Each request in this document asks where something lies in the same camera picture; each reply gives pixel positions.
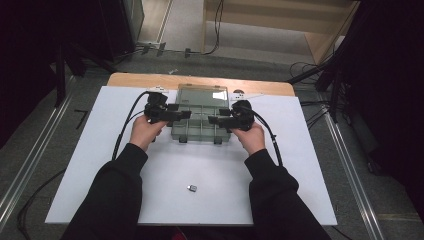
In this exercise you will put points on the dark metal cabinet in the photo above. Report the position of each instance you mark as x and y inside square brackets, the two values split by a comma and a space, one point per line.
[116, 26]

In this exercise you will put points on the person's right hand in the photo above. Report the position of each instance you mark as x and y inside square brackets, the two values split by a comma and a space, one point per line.
[251, 138]

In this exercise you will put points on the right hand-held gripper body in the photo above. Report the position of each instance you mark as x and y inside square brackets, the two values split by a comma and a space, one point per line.
[241, 116]

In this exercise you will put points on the small silver metal piece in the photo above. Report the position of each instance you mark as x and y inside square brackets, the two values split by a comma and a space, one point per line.
[191, 188]

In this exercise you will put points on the white board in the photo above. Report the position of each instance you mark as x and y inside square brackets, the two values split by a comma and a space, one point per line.
[200, 166]

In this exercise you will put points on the small white floor scrap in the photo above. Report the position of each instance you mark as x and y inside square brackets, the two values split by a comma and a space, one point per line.
[172, 71]

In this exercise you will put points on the clear grey compartment box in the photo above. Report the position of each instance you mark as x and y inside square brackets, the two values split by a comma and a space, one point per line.
[200, 130]

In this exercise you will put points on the person's left hand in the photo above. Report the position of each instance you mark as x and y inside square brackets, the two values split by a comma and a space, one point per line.
[145, 131]

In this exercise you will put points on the black metal stand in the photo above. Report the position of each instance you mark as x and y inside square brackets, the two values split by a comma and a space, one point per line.
[60, 76]
[333, 76]

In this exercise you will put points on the wooden table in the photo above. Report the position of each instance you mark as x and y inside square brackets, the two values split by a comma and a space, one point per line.
[133, 80]

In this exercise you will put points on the black curtain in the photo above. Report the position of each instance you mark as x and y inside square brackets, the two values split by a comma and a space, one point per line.
[23, 50]
[393, 83]

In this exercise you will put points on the aluminium floor rail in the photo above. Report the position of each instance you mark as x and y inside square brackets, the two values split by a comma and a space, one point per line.
[353, 173]
[36, 153]

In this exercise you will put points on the black tape strip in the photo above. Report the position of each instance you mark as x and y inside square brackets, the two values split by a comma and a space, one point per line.
[145, 49]
[161, 48]
[187, 52]

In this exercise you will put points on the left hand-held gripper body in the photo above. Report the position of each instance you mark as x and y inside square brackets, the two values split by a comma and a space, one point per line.
[156, 111]

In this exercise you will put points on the light wooden shelf unit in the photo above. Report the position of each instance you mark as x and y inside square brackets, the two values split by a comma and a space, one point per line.
[313, 20]

